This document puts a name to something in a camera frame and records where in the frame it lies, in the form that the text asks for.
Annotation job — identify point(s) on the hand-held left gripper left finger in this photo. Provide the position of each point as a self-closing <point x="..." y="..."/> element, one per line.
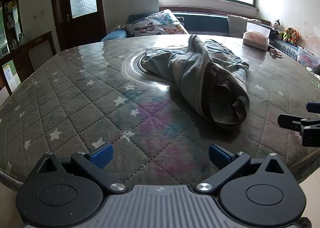
<point x="101" y="155"/>

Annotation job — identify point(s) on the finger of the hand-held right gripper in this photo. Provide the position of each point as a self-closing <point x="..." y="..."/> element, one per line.
<point x="313" y="107"/>
<point x="287" y="120"/>

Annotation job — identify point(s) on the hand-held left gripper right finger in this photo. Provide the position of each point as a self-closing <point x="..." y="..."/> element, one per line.
<point x="220" y="155"/>

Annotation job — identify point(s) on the striped grey blue garment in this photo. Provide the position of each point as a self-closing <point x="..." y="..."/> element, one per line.
<point x="195" y="72"/>

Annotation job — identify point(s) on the clear plastic storage box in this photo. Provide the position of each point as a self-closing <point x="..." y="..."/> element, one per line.
<point x="307" y="57"/>

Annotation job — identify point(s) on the small pink plush toy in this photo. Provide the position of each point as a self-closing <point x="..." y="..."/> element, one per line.
<point x="276" y="52"/>

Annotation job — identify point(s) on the orange plush toy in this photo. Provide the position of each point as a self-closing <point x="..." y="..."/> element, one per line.
<point x="294" y="36"/>

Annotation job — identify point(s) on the yellow plush toy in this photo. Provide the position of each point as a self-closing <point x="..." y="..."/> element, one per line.
<point x="287" y="33"/>

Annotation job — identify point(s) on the white pink tissue box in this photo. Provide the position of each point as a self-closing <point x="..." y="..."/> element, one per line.
<point x="256" y="40"/>

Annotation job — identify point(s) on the black white plush toy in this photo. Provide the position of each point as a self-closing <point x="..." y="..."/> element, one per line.
<point x="275" y="24"/>

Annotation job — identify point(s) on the round black induction cooktop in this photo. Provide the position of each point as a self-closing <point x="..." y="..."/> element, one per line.
<point x="137" y="64"/>

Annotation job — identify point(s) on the plain grey pillow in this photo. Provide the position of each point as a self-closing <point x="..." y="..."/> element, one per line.
<point x="236" y="25"/>

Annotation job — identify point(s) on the dark wooden chair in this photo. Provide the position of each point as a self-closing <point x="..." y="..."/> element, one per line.
<point x="41" y="55"/>

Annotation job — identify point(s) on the dark blue sofa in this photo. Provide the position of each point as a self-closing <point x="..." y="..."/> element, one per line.
<point x="205" y="24"/>

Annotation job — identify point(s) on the butterfly print pillow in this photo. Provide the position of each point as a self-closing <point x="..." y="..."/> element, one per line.
<point x="155" y="24"/>

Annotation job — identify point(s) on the dark wooden glass door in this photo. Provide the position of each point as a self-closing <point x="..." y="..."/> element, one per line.
<point x="60" y="5"/>

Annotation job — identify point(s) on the dark wooden shelf cabinet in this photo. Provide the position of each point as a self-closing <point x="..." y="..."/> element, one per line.
<point x="10" y="17"/>

